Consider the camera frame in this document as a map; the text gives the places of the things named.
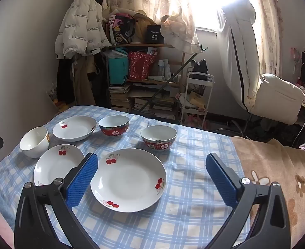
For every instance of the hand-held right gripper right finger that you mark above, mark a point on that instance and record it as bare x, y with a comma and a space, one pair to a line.
222, 181

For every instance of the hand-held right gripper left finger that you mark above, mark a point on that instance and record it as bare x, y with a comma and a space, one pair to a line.
81, 181

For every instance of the white cherry-print plate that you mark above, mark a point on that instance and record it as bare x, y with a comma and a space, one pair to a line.
131, 181
74, 131
54, 166

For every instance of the white bowl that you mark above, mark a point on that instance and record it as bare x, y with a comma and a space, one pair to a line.
33, 142

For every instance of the small red patterned bowl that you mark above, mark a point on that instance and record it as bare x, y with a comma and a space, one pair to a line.
113, 132

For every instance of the large red patterned bowl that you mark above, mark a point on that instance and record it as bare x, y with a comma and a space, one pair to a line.
157, 145

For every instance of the blue plaid cloth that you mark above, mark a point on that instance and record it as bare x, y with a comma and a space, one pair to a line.
188, 199

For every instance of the brown flower blanket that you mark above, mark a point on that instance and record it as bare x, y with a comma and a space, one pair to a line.
271, 166

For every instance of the plastic bag with yellow contents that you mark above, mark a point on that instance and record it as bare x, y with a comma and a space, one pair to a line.
54, 99

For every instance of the white rolling cart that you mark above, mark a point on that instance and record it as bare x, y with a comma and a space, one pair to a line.
185, 96

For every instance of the beige coat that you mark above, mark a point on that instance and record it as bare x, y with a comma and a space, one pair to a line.
82, 88

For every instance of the black coat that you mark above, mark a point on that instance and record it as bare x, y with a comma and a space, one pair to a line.
64, 83

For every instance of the dark leaning pole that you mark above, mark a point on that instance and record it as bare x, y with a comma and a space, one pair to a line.
168, 82

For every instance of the black bag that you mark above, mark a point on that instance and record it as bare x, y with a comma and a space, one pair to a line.
200, 68

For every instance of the teal bag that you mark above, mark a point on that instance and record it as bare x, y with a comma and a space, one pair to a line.
118, 70

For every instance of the white hanging jacket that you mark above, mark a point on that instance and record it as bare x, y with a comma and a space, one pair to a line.
235, 57

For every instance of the white bottle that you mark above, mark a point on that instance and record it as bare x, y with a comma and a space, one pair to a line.
161, 68

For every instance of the red patterned bag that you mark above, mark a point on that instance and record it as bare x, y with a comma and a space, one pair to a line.
140, 67

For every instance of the wooden shelf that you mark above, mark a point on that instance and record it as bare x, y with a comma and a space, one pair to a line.
142, 46

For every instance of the white puffer jacket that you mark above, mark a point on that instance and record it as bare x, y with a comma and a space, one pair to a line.
80, 23

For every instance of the floral curtain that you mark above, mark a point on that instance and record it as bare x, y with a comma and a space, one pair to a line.
269, 31
155, 5

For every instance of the colourful printed bag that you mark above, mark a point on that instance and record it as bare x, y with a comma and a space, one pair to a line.
118, 28

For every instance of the black box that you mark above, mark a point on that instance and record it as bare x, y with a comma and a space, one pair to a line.
155, 35

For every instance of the pink wall hanging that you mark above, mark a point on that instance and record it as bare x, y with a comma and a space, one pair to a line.
294, 57

